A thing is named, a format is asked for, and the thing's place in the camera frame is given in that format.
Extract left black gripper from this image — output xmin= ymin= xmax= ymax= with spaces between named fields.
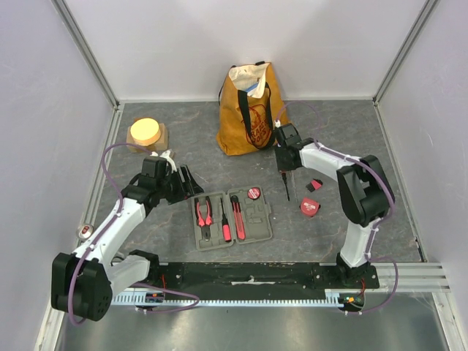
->
xmin=156 ymin=165 xmax=203 ymax=205

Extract red flathead screwdriver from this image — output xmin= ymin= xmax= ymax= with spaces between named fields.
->
xmin=280 ymin=171 xmax=290 ymax=201

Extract small red black holder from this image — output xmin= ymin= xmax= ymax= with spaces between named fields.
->
xmin=306 ymin=178 xmax=323 ymax=192

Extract red black pliers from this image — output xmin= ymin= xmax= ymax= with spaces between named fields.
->
xmin=195 ymin=196 xmax=214 ymax=241

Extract red tape measure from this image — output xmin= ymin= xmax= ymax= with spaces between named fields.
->
xmin=300 ymin=197 xmax=321 ymax=217

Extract red phillips screwdriver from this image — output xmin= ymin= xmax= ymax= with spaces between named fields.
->
xmin=220 ymin=200 xmax=232 ymax=242

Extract grey plastic tool case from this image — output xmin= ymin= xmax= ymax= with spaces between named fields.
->
xmin=191 ymin=186 xmax=273 ymax=252

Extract red utility knife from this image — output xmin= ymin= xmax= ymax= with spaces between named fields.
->
xmin=230 ymin=195 xmax=246 ymax=241

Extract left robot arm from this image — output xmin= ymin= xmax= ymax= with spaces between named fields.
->
xmin=50 ymin=156 xmax=203 ymax=321

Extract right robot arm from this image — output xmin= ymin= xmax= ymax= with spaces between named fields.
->
xmin=273 ymin=122 xmax=395 ymax=288

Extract wooden block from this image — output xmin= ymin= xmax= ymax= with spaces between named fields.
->
xmin=126 ymin=124 xmax=169 ymax=152

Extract yellow tote bag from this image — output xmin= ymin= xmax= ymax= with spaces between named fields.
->
xmin=216 ymin=61 xmax=290 ymax=156

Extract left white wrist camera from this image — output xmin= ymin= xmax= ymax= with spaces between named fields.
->
xmin=150 ymin=149 xmax=177 ymax=173

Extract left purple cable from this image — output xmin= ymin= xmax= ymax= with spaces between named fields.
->
xmin=67 ymin=143 xmax=201 ymax=326

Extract purple cable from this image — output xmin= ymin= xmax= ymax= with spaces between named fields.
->
xmin=67 ymin=143 xmax=201 ymax=326
xmin=273 ymin=101 xmax=400 ymax=316

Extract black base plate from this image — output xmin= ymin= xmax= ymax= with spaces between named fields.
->
xmin=142 ymin=262 xmax=380 ymax=298

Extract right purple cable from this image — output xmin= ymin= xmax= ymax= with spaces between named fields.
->
xmin=273 ymin=101 xmax=400 ymax=316

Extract grey cable duct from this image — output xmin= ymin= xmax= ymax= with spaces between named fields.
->
xmin=111 ymin=288 xmax=363 ymax=308

